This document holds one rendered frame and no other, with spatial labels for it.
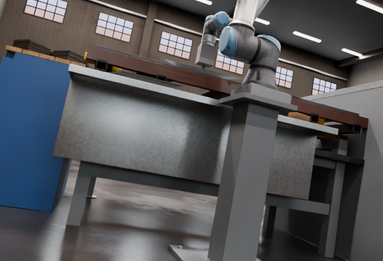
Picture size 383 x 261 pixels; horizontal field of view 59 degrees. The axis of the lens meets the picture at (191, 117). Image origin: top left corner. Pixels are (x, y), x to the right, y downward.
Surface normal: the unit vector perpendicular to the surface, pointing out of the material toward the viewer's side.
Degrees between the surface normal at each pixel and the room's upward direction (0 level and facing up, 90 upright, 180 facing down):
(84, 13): 90
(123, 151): 90
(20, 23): 90
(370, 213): 90
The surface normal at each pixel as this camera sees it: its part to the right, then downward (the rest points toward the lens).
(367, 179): -0.94, -0.21
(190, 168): 0.28, -0.07
